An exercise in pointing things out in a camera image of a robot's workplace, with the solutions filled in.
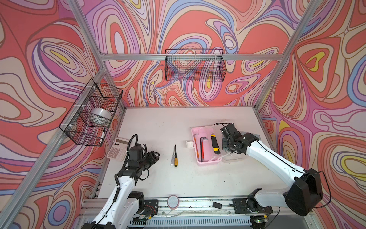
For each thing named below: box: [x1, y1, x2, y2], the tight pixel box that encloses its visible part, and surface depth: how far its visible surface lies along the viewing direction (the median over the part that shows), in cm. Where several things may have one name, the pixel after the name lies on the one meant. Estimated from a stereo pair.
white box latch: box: [185, 140, 194, 148], surface depth 93 cm
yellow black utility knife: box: [210, 132, 221, 155], surface depth 90 cm
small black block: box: [212, 201, 223, 210], surface depth 76 cm
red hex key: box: [201, 137, 206, 162], surface depth 95 cm
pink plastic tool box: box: [191, 125, 224, 167], surface depth 94 cm
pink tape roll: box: [166, 194, 180, 210], surface depth 73 cm
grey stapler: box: [244, 132, 261, 143], surface depth 59 cm
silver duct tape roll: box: [88, 107, 112, 126], surface depth 74 cm
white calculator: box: [106, 137, 130, 162], surface depth 95 cm
